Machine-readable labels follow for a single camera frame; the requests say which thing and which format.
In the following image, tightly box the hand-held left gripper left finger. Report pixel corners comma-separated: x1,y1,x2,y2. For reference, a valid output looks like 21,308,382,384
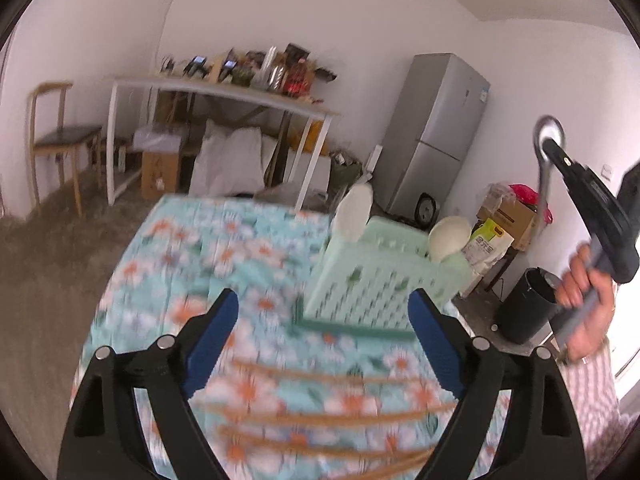
56,288,240,480

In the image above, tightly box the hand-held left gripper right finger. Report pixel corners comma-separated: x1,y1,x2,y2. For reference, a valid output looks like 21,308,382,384
407,289,588,480

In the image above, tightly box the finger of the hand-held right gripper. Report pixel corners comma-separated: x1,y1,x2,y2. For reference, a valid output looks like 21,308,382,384
542,137,609,202

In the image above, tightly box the metal spoon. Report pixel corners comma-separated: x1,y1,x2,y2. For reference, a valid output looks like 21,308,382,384
533,115,567,233

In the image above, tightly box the green plastic utensil holder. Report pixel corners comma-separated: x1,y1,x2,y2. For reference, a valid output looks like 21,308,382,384
295,215,473,341

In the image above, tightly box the white plastic ladle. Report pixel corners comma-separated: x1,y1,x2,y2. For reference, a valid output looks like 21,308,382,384
428,216,472,264

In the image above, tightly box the bunch of wooden chopsticks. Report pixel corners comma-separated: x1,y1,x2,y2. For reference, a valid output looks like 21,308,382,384
197,357,463,480

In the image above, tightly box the person's right forearm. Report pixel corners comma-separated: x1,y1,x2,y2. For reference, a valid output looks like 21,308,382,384
556,340,627,479

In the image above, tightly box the person's right hand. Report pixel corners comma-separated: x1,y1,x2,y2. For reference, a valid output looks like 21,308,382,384
555,242,618,364

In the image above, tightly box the red plastic bag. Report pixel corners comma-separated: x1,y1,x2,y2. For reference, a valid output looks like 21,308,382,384
509,183,553,223

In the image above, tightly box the black trash bin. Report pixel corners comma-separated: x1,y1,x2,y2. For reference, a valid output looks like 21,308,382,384
495,266,563,346

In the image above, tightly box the floral blue tablecloth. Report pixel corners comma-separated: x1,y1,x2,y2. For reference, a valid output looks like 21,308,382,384
70,195,511,480

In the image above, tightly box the white and yellow rice sack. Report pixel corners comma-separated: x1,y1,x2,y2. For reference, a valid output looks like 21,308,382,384
461,217,515,273

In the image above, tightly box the grey refrigerator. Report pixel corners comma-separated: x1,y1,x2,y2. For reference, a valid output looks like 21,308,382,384
372,52,492,221

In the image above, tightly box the small brown cardboard box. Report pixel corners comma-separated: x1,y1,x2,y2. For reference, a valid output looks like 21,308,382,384
141,150,181,200

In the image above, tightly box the large white sack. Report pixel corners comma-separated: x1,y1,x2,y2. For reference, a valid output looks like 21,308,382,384
189,120,264,197

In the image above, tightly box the dark green bag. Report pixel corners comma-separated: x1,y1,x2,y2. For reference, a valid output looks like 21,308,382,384
327,150,363,196

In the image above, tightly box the white cardboard box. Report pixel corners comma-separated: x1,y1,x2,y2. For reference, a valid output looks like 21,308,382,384
285,150,333,192

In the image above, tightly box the white plastic bag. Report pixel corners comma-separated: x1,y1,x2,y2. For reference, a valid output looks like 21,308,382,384
134,127,191,154

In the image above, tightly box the yellow plastic bag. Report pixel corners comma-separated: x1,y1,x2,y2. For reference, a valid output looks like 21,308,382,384
290,117,331,156

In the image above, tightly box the long white table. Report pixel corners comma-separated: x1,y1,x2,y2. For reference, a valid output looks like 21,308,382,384
106,76,342,211

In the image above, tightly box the wooden chair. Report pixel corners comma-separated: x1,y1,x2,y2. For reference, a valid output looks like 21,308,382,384
26,81,103,218

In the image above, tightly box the clear bottle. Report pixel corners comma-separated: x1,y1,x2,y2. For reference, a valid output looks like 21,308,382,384
250,46,286,92

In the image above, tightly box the pile of snack packages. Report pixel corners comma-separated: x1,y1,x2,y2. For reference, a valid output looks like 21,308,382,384
282,44,338,98

